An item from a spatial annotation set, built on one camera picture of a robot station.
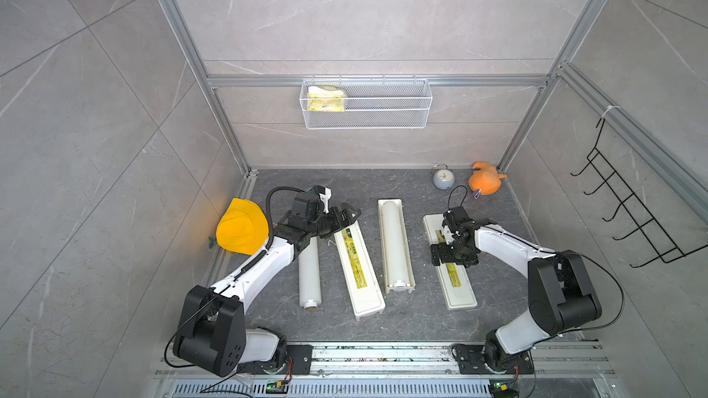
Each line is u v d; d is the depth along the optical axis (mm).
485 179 1070
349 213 741
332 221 730
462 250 750
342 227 730
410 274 839
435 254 833
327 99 863
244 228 1009
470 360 729
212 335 408
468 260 781
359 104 1005
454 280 856
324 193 779
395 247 900
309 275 841
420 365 730
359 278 798
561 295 448
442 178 1134
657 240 611
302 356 733
